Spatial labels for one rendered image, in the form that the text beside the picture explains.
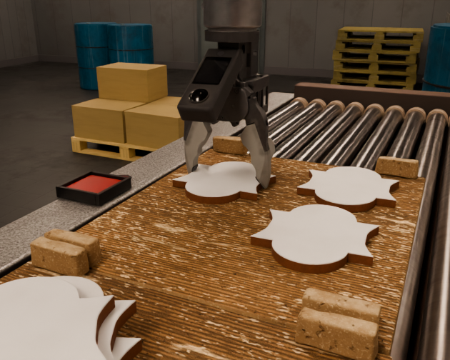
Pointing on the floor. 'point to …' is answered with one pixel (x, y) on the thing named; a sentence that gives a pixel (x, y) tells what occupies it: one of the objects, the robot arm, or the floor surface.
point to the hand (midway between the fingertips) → (225, 180)
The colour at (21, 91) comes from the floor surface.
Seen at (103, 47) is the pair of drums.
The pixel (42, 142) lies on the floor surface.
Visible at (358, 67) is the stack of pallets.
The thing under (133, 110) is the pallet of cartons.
